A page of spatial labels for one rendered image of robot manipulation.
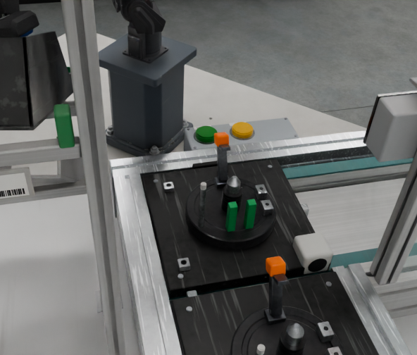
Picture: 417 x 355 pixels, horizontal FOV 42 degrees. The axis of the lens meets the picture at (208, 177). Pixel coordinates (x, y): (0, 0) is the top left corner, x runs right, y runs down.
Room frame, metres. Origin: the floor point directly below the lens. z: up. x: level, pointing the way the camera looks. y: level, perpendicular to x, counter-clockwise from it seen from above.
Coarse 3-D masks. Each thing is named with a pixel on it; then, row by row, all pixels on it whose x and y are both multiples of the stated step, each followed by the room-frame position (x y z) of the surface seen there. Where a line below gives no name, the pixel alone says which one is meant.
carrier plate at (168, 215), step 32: (160, 192) 0.63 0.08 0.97; (288, 192) 0.66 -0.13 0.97; (160, 224) 0.56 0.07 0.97; (288, 224) 0.58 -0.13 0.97; (160, 256) 0.51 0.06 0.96; (192, 256) 0.51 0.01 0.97; (224, 256) 0.51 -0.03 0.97; (256, 256) 0.51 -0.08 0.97; (288, 256) 0.52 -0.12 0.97; (192, 288) 0.45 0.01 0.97; (224, 288) 0.47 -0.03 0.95
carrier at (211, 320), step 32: (256, 288) 0.46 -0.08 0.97; (288, 288) 0.46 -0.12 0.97; (320, 288) 0.46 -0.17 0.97; (192, 320) 0.40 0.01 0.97; (224, 320) 0.40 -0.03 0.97; (256, 320) 0.39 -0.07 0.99; (288, 320) 0.40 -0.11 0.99; (320, 320) 0.40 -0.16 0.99; (352, 320) 0.42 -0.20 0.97; (192, 352) 0.35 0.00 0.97; (224, 352) 0.36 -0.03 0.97; (256, 352) 0.30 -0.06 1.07; (288, 352) 0.33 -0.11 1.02; (320, 352) 0.35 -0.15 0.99; (352, 352) 0.37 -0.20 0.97
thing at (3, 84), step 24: (0, 48) 0.37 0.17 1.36; (24, 48) 0.37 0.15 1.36; (48, 48) 0.44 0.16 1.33; (0, 72) 0.36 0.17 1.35; (24, 72) 0.37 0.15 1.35; (48, 72) 0.43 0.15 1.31; (0, 96) 0.36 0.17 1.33; (24, 96) 0.36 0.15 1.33; (48, 96) 0.41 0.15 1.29; (0, 120) 0.35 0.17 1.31; (24, 120) 0.35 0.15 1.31
